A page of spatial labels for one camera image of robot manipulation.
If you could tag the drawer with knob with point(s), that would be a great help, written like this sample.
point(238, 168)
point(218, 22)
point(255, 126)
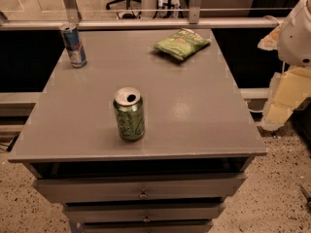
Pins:
point(144, 212)
point(140, 188)

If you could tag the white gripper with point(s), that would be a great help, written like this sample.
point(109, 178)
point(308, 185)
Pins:
point(296, 38)

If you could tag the middle drawer with knob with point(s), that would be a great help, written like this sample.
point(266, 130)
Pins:
point(144, 212)

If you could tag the blue silver redbull can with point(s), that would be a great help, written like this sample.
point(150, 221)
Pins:
point(73, 44)

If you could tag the grey metal railing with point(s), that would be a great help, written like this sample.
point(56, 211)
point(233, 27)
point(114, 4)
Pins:
point(50, 14)

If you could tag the bottom drawer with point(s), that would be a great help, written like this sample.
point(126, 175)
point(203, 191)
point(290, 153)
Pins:
point(152, 227)

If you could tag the green chip bag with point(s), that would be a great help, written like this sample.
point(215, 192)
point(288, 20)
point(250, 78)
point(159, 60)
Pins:
point(182, 44)

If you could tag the top drawer with knob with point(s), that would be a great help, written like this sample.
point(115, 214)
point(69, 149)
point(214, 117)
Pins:
point(140, 188)

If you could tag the grey drawer cabinet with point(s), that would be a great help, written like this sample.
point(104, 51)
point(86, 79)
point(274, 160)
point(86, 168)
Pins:
point(136, 142)

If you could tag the green soda can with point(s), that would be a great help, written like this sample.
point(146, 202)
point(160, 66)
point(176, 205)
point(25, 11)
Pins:
point(129, 111)

